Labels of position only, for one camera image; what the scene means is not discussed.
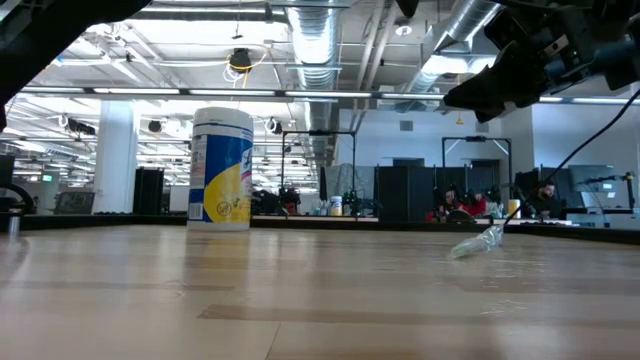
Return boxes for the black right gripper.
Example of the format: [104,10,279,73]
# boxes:
[442,2,630,125]

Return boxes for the person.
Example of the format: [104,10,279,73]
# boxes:
[464,192,490,219]
[529,182,564,220]
[425,185,465,224]

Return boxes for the black partition panels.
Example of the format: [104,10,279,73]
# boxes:
[374,164,501,224]

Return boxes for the green wrapped toothbrush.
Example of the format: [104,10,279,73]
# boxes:
[447,223,505,261]

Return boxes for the grey draped cloth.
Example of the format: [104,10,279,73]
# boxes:
[327,164,376,201]

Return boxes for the background robot arms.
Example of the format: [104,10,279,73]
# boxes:
[252,184,301,216]

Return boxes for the disinfecting wipes canister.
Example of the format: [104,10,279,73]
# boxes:
[186,105,255,234]

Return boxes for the overhead rig crossbar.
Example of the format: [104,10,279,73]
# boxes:
[19,85,640,105]

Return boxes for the black tall cabinet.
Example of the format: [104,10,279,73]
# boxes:
[132,167,165,216]

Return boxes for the white round pillar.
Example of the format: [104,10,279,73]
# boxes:
[92,99,140,215]

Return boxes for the dark background monitor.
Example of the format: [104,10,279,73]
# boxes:
[53,191,96,216]

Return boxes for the black gantry frame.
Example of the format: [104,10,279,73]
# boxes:
[281,129,357,194]
[441,134,514,201]

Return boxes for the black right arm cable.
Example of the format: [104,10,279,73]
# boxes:
[503,89,640,226]

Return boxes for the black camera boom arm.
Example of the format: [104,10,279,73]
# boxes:
[574,171,637,214]

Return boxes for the black overhead camera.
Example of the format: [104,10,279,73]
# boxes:
[228,47,254,75]

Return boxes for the black aluminium table frame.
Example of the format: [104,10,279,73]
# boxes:
[0,212,640,246]

